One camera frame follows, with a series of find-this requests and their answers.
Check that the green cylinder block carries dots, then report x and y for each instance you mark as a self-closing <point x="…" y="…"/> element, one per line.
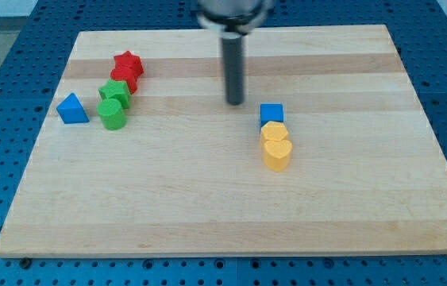
<point x="111" y="114"/>

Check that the blue triangle block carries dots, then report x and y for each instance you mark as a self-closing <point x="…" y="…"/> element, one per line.
<point x="71" y="110"/>

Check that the red cylinder block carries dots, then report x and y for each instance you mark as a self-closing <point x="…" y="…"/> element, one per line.
<point x="125" y="74"/>

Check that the yellow pentagon block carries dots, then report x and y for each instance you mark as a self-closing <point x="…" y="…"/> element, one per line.
<point x="273" y="131"/>

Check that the yellow heart block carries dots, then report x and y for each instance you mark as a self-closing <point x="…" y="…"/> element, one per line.
<point x="277" y="154"/>

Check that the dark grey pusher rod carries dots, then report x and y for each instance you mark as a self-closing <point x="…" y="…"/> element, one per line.
<point x="233" y="70"/>

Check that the blue cube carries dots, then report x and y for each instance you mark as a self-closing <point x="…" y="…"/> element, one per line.
<point x="271" y="112"/>

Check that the red star block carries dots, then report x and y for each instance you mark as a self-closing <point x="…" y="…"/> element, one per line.
<point x="130" y="61"/>

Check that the green star block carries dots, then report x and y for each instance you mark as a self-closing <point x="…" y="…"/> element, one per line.
<point x="118" y="90"/>

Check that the light wooden board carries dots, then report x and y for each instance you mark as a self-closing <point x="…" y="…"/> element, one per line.
<point x="185" y="176"/>

